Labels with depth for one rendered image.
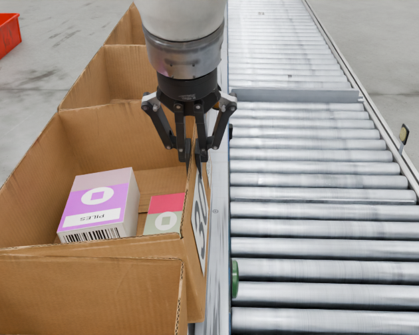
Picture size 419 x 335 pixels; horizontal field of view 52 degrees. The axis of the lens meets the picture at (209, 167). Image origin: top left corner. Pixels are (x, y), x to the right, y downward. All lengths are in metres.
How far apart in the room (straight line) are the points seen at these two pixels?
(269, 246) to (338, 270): 0.15
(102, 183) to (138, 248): 0.30
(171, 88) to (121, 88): 0.78
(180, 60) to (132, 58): 0.78
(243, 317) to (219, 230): 0.17
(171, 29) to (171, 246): 0.25
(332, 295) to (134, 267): 0.48
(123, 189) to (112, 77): 0.57
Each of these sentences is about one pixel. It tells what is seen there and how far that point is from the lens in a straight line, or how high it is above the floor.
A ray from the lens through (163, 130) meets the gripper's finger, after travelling 0.61.
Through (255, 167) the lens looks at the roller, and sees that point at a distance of 1.24.
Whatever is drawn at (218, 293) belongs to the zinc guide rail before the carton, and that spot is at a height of 0.89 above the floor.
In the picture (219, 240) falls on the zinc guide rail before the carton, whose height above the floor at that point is 0.89.
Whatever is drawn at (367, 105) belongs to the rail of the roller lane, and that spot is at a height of 0.74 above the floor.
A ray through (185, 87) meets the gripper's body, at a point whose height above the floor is 1.23.
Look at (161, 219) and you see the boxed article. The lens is 0.77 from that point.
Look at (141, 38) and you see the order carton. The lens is 1.64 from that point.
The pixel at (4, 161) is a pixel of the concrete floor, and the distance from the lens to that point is 2.88.
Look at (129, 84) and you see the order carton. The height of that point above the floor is 0.93.
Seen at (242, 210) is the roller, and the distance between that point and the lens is 1.08.
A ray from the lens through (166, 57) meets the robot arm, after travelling 0.48.
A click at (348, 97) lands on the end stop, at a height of 0.76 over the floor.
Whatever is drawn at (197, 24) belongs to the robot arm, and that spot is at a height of 1.32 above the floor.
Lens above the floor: 1.44
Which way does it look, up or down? 35 degrees down
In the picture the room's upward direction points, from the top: straight up
